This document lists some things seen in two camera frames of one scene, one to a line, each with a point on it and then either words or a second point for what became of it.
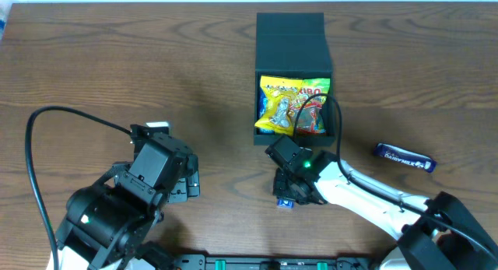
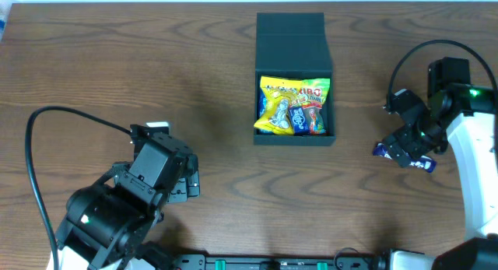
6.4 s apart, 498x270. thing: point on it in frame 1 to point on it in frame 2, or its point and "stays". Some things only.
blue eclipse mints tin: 285,203 to 299,124
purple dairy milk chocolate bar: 405,156 stays
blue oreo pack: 262,106 stays
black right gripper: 290,188 to 405,149
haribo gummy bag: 308,112 stays
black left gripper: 187,188 stays
